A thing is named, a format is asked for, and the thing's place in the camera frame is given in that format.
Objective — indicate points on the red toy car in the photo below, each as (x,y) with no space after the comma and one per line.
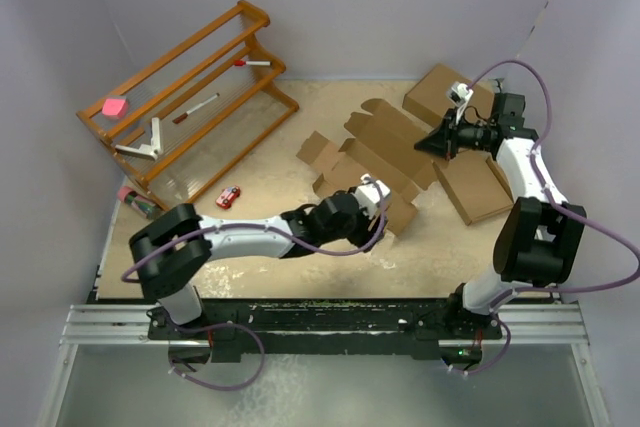
(227,197)

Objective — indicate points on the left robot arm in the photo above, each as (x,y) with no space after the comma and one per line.
(171,250)

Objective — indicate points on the orange wooden rack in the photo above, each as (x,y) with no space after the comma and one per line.
(206,146)

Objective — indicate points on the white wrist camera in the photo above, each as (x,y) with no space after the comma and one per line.
(373,196)
(460,95)

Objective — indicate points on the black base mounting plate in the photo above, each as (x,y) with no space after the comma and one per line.
(423,329)

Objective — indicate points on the pink eraser block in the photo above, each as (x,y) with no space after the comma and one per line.
(115,108)

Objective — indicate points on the aluminium frame rail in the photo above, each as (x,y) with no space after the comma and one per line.
(110,324)

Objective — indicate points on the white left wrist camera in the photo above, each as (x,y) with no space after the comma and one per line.
(373,196)

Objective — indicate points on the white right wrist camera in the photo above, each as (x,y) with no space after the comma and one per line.
(460,95)

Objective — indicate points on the pink capped green can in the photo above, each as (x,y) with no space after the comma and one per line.
(142,205)

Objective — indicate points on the large folded cardboard box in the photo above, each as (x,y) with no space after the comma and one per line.
(428,102)

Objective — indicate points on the red capped white marker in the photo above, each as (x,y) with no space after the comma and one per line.
(252,63)

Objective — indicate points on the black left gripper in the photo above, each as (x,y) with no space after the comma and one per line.
(364,236)

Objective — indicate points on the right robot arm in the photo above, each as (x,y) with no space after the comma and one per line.
(538,243)

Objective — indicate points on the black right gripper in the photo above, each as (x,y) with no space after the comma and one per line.
(444,140)

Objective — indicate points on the brown capped white marker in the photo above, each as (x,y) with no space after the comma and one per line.
(180,118)

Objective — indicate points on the white angled bracket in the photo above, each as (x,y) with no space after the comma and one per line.
(151,149)

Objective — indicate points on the medium folded cardboard box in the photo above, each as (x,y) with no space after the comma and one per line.
(472,187)

